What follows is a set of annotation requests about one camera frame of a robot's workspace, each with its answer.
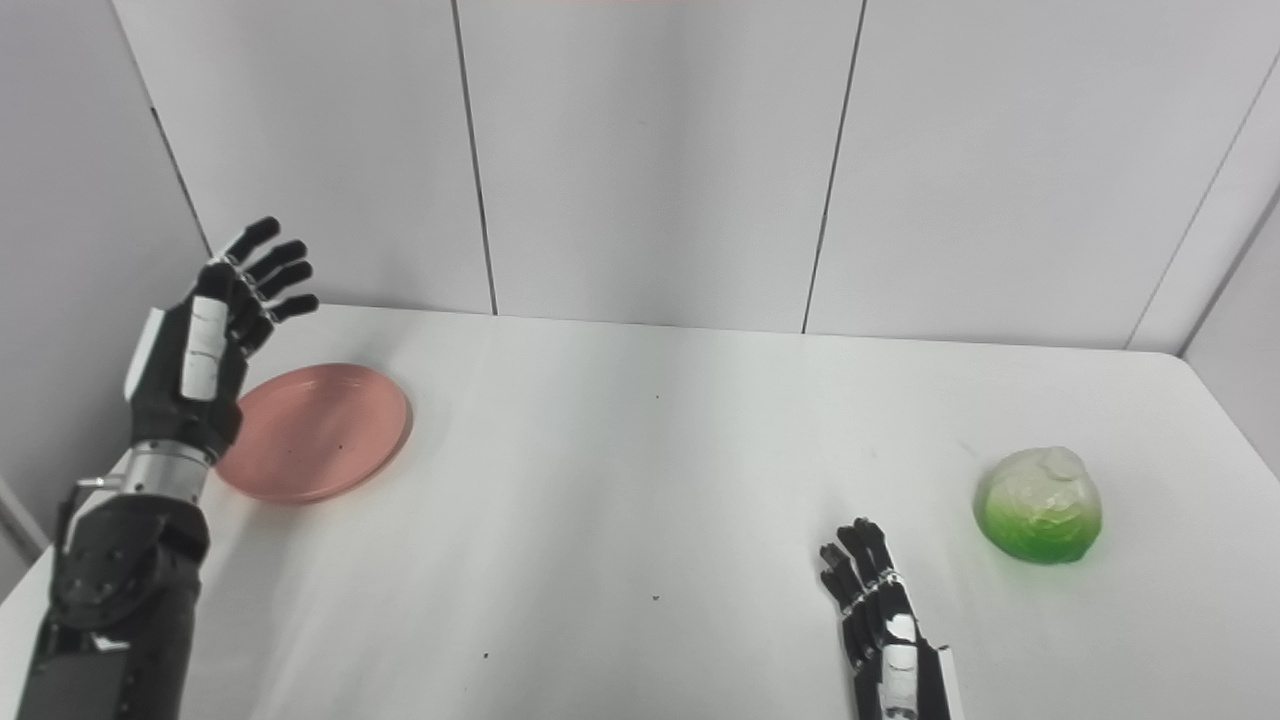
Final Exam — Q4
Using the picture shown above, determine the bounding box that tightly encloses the pink round plate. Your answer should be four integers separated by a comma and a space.
214, 363, 413, 504

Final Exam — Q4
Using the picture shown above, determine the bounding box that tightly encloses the green white cabbage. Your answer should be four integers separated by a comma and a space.
973, 446, 1104, 566

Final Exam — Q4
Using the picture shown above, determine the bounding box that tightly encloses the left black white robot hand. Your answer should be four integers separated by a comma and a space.
123, 216, 321, 463

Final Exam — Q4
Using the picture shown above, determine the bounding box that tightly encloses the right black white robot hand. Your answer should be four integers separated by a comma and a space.
818, 517, 967, 720

